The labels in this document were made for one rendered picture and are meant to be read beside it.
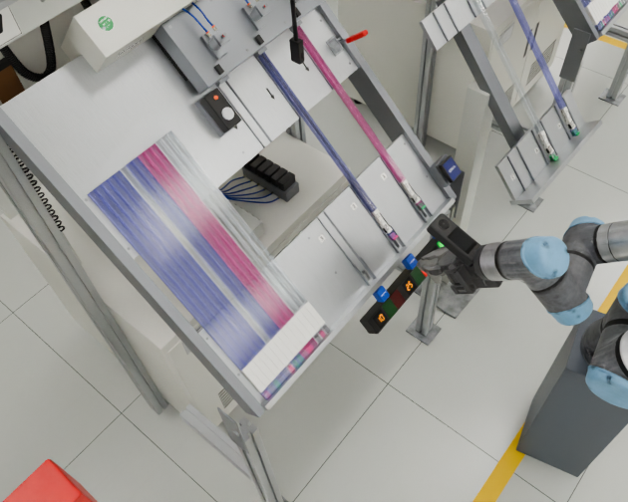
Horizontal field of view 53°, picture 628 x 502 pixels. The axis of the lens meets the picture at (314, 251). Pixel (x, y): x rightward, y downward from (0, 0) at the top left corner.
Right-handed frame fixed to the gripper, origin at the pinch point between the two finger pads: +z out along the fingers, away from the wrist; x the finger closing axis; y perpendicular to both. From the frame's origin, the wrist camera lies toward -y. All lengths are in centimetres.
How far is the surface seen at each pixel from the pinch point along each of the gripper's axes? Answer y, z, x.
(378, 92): -33.8, 2.7, 19.0
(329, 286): -10.0, 3.8, -19.6
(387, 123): -26.4, 6.2, 19.0
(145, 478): 19, 82, -69
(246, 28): -61, -2, -3
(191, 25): -67, -2, -12
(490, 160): 29, 72, 104
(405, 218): -7.9, 3.8, 5.9
